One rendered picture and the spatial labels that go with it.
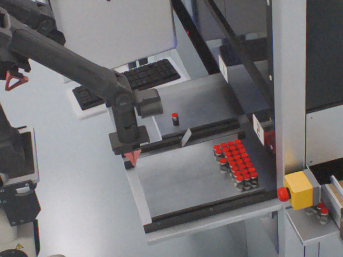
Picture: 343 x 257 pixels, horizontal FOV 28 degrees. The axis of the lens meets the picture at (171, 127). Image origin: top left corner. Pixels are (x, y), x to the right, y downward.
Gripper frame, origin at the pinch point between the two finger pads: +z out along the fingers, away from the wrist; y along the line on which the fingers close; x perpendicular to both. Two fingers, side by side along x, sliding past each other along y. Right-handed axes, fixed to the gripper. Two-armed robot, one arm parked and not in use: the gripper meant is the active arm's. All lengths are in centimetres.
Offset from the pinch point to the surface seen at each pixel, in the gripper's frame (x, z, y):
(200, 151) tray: 20.4, 20.1, 22.4
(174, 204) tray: 0.6, 20.4, 9.4
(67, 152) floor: 144, 108, -26
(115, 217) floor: 88, 108, -9
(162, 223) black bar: -7.1, 18.6, 4.0
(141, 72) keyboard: 79, 25, 14
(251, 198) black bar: -6.5, 18.6, 30.5
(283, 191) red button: -17.7, 7.3, 36.3
